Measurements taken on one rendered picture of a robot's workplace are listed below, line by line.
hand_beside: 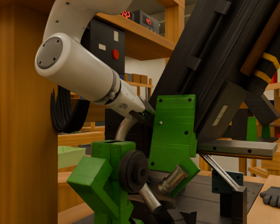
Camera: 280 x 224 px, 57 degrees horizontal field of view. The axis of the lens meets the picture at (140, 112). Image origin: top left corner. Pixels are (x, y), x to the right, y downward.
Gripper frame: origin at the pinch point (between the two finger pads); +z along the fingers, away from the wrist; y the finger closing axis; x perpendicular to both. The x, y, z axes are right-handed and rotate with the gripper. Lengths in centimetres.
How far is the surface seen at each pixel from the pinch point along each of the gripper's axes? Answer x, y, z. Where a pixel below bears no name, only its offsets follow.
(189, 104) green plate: -10.7, -6.0, 5.0
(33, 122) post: 23.3, 11.5, -12.8
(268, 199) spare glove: -8, -32, 48
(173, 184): 4.4, -20.5, 2.8
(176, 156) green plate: 0.4, -14.5, 5.7
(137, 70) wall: 103, 742, 862
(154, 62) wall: 22, 698, 846
